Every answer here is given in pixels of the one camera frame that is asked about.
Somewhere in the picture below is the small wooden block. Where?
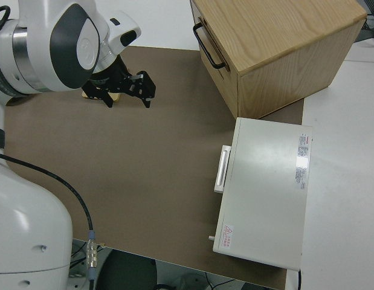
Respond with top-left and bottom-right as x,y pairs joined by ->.
81,91 -> 121,104

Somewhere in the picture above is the white printed label sticker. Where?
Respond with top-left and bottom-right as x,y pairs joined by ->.
293,134 -> 312,192

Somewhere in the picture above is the black metal drawer handle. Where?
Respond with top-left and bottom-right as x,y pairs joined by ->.
192,23 -> 227,70

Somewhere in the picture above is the light wooden drawer box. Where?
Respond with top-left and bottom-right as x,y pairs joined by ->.
189,0 -> 367,120

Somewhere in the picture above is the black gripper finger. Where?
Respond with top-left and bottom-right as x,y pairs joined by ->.
123,70 -> 157,110
82,80 -> 115,109

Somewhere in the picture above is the white countertop oven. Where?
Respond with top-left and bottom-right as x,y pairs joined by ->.
211,117 -> 314,271

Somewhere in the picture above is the red warning sticker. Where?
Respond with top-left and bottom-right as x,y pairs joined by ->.
221,224 -> 234,247

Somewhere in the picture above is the brown table mat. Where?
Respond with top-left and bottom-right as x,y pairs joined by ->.
4,45 -> 305,290

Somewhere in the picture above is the black cable with metal connector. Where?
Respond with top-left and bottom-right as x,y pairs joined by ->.
0,151 -> 99,290

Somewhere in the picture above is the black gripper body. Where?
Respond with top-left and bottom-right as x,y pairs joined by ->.
87,58 -> 136,93

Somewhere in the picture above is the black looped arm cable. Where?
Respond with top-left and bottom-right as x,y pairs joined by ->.
0,6 -> 11,31

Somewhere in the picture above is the white oven door handle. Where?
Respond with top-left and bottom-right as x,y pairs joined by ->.
213,145 -> 233,195

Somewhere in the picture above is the black round base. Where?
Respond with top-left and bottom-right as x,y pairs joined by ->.
95,248 -> 158,290

